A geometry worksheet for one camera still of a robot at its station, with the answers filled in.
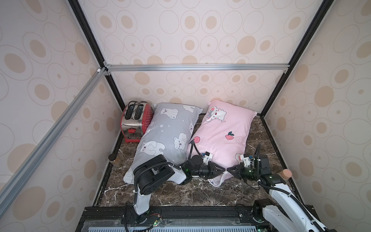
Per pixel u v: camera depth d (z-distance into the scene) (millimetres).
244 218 729
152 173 512
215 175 746
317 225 415
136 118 972
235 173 715
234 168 783
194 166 678
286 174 773
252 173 683
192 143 897
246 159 775
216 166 772
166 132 897
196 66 919
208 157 814
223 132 959
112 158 834
